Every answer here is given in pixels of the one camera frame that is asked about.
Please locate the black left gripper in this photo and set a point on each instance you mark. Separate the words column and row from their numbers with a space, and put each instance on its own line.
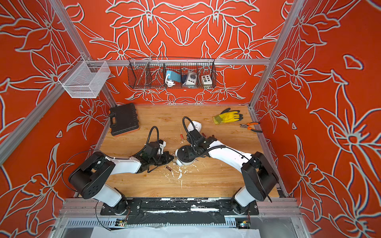
column 165, row 155

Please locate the white round twin-bell alarm clock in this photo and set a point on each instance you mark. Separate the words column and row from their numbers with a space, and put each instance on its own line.
column 185, row 156

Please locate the white square alarm clock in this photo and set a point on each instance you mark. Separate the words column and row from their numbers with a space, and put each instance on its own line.
column 195, row 125

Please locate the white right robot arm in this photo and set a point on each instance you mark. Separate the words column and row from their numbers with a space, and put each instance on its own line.
column 258, row 175

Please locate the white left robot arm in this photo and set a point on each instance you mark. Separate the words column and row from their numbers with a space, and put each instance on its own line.
column 90, row 178

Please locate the yellow black work glove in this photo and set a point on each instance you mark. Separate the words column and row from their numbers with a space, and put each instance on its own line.
column 227, row 116

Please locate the black plastic tool case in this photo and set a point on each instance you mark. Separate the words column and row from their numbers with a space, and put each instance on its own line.
column 123, row 119

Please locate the beige button box in basket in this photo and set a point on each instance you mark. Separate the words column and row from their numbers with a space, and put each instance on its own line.
column 206, row 81

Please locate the white socket adapter in basket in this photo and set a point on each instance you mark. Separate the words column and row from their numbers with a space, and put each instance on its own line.
column 190, row 79

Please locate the blue white item in basket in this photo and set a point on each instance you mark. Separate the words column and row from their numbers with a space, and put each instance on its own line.
column 171, row 78

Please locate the orange handled pliers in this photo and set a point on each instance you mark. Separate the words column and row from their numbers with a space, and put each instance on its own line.
column 250, row 127

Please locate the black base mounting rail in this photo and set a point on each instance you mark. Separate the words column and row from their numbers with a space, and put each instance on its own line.
column 165, row 212

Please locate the black wire wall basket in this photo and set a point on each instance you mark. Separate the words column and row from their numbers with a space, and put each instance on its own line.
column 149, row 73

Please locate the clear plastic wall bin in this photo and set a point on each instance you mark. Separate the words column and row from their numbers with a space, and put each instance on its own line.
column 85, row 82

